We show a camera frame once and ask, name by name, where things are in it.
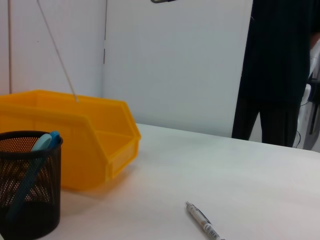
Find blue scissors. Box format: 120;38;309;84
5;130;63;222

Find silver ballpoint pen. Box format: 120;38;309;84
184;201;227;240

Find black mesh pen holder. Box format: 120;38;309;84
0;130;64;240

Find yellow plastic bin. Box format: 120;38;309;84
0;89;142;193

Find person in black clothes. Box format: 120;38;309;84
231;0;320;149

